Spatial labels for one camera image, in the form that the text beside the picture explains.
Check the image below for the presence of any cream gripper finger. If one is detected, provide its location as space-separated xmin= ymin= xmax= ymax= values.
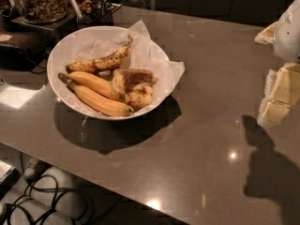
xmin=257 ymin=63 xmax=300 ymax=128
xmin=254 ymin=22 xmax=278 ymax=45

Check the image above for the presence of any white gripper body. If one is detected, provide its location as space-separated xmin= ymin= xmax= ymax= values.
xmin=273 ymin=0 xmax=300 ymax=63

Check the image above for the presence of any brown bruised banana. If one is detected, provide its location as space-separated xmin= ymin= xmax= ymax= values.
xmin=112 ymin=68 xmax=157 ymax=95

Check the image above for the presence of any small spotted banana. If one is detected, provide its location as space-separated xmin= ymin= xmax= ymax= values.
xmin=125 ymin=83 xmax=154 ymax=110

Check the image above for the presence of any white bowl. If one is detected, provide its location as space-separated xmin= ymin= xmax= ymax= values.
xmin=46 ymin=25 xmax=174 ymax=121

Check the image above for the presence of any upper yellow banana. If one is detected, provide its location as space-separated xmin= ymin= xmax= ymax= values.
xmin=58 ymin=71 xmax=121 ymax=101

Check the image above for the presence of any yellow banana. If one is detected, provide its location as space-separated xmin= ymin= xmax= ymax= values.
xmin=67 ymin=82 xmax=133 ymax=117
xmin=58 ymin=71 xmax=121 ymax=101

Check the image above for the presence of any long spotted banana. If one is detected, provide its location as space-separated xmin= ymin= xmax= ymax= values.
xmin=66 ymin=35 xmax=133 ymax=74

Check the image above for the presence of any lower yellow banana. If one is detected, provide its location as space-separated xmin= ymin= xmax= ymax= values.
xmin=67 ymin=82 xmax=133 ymax=117

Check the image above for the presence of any white paper liner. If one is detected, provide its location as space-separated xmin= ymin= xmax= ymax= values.
xmin=64 ymin=21 xmax=185 ymax=114

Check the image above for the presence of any dark wooden tray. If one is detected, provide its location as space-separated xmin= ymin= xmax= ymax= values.
xmin=10 ymin=4 xmax=121 ymax=43

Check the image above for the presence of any glass jar of nuts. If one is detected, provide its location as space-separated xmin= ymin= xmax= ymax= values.
xmin=15 ymin=0 xmax=68 ymax=24

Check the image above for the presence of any black device on counter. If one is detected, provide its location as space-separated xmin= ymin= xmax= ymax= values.
xmin=0 ymin=43 xmax=45 ymax=71

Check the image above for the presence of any black cable on floor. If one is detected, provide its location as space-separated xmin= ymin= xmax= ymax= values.
xmin=4 ymin=173 xmax=95 ymax=225

